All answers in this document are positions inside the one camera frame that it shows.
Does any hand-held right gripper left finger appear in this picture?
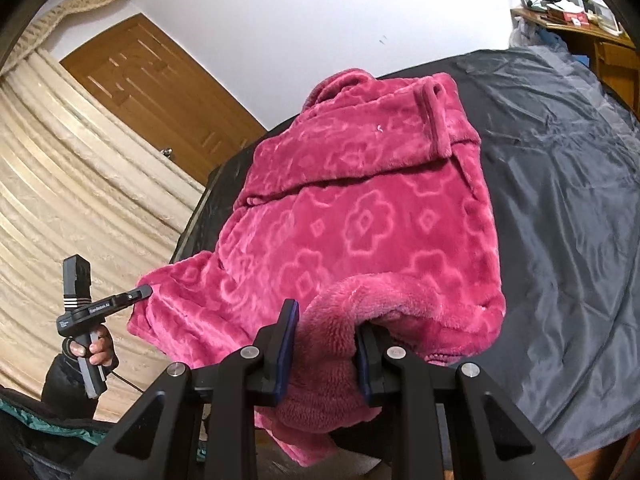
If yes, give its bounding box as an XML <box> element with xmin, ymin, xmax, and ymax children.
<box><xmin>74</xmin><ymin>299</ymin><xmax>300</xmax><ymax>480</ymax></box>

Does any beige curtain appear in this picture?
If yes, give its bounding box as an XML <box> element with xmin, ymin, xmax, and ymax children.
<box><xmin>0</xmin><ymin>0</ymin><xmax>207</xmax><ymax>423</ymax></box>

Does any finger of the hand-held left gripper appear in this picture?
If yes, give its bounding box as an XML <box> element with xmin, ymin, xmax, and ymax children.
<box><xmin>117</xmin><ymin>284</ymin><xmax>155</xmax><ymax>307</ymax></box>

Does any cluttered wooden desk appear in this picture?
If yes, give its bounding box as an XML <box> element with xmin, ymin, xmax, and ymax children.
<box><xmin>510</xmin><ymin>6</ymin><xmax>640</xmax><ymax>112</ymax></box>

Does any wooden door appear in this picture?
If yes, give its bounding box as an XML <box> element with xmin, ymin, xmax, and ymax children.
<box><xmin>59</xmin><ymin>12</ymin><xmax>269</xmax><ymax>187</ymax></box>

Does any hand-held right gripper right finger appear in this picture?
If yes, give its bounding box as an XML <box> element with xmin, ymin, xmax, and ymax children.
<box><xmin>355</xmin><ymin>321</ymin><xmax>567</xmax><ymax>480</ymax></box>

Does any person's left hand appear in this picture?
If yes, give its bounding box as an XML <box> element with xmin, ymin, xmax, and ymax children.
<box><xmin>70</xmin><ymin>324</ymin><xmax>119</xmax><ymax>369</ymax></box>

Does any pink fleece robe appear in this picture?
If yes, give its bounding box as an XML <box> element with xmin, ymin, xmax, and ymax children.
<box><xmin>126</xmin><ymin>71</ymin><xmax>506</xmax><ymax>453</ymax></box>

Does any dark grey bed sheet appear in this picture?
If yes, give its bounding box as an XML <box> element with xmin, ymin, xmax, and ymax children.
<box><xmin>170</xmin><ymin>45</ymin><xmax>640</xmax><ymax>461</ymax></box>

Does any blue bag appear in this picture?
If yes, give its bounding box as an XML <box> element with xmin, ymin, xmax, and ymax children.
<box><xmin>537</xmin><ymin>26</ymin><xmax>572</xmax><ymax>54</ymax></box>

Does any person's left forearm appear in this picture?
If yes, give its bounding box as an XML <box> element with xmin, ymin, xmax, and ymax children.
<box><xmin>41</xmin><ymin>352</ymin><xmax>98</xmax><ymax>419</ymax></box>

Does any thin black cable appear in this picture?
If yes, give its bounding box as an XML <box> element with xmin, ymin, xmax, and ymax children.
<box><xmin>109</xmin><ymin>369</ymin><xmax>147</xmax><ymax>394</ymax></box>

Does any clear plastic bag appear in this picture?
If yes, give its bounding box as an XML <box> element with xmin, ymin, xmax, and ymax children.
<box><xmin>509</xmin><ymin>12</ymin><xmax>542</xmax><ymax>52</ymax></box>

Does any person's black jacket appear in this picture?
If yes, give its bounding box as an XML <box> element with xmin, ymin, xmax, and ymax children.
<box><xmin>0</xmin><ymin>385</ymin><xmax>119</xmax><ymax>480</ymax></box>

